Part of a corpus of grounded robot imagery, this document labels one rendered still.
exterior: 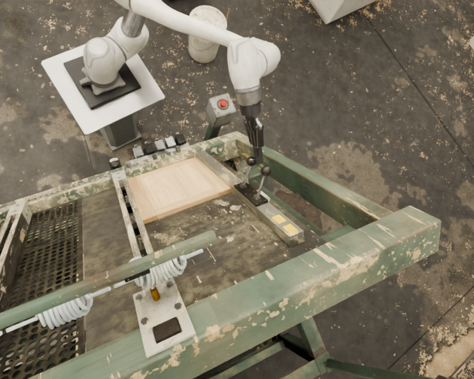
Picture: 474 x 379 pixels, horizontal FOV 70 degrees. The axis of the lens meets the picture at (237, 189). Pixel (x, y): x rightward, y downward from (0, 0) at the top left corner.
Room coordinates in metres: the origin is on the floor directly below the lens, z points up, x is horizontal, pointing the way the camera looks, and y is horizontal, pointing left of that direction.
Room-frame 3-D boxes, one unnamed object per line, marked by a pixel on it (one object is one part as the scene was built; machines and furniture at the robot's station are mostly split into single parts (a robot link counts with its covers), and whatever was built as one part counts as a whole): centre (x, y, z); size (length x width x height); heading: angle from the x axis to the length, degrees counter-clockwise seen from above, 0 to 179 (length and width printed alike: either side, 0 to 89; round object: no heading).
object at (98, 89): (0.53, 0.99, 0.80); 0.22 x 0.18 x 0.06; 162
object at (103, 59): (0.57, 0.98, 0.94); 0.18 x 0.16 x 0.22; 3
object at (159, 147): (0.44, 0.51, 0.69); 0.50 x 0.14 x 0.24; 155
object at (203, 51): (1.59, 1.05, 0.24); 0.32 x 0.30 x 0.47; 165
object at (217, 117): (0.86, 0.38, 0.84); 0.12 x 0.12 x 0.18; 65
